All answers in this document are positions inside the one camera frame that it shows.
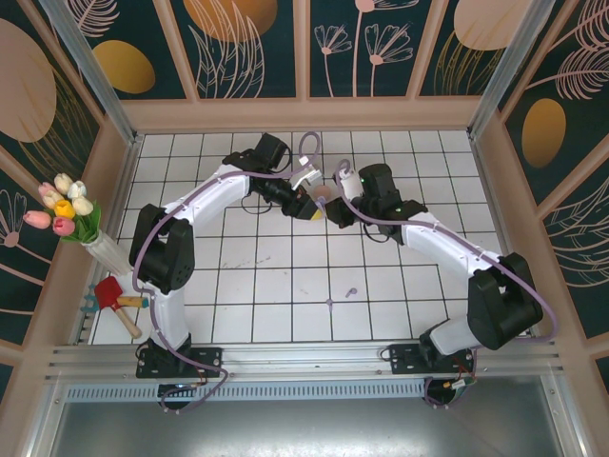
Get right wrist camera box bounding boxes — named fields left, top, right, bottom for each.
left=338, top=167, right=366, bottom=200

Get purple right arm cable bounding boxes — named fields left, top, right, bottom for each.
left=334, top=159, right=559, bottom=411

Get wall panel big pink oval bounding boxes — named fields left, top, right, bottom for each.
left=0, top=0, right=106, bottom=201

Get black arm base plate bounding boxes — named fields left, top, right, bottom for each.
left=135, top=346, right=225, bottom=380
left=387, top=342, right=478, bottom=377

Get wall panel golden oval feather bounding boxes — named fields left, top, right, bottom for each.
left=499, top=0, right=609, bottom=209

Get red toy shovel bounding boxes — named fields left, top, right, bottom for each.
left=93, top=277, right=144, bottom=340

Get grey metal sheet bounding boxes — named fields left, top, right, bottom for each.
left=47, top=402, right=577, bottom=457

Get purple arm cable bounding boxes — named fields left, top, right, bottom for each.
left=334, top=159, right=559, bottom=411
left=128, top=130, right=324, bottom=414

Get wall panel pink leaf outlines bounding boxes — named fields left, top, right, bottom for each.
left=541, top=180, right=609, bottom=342

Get wall panel small golden oval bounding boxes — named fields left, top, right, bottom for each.
left=59, top=0, right=191, bottom=101

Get white ribbed vase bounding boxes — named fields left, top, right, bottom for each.
left=79, top=230, right=132, bottom=277

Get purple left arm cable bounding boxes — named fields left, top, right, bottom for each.
left=128, top=130, right=324, bottom=414

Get wall panel white flower outlines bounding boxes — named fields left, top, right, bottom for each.
left=0, top=161, right=66, bottom=344

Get wall panel pink flower outlines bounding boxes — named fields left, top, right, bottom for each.
left=306, top=0, right=420, bottom=100

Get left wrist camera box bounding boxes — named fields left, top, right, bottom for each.
left=290, top=158, right=324, bottom=190

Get slotted grey cable duct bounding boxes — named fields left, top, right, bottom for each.
left=64, top=383, right=429, bottom=405

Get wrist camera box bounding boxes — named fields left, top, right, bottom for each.
left=338, top=167, right=366, bottom=200
left=290, top=158, right=324, bottom=190

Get wall panel pink oval feathers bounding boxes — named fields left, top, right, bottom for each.
left=417, top=0, right=527, bottom=99

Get aluminium frame post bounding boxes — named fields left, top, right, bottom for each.
left=40, top=0, right=145, bottom=149
left=467, top=0, right=559, bottom=140

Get wall panel large orange circle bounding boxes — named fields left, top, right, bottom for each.
left=169, top=0, right=304, bottom=100

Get aluminium mounting rail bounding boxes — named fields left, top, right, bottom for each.
left=45, top=336, right=567, bottom=385

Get artificial tulip bouquet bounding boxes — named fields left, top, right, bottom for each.
left=22, top=173, right=104, bottom=244

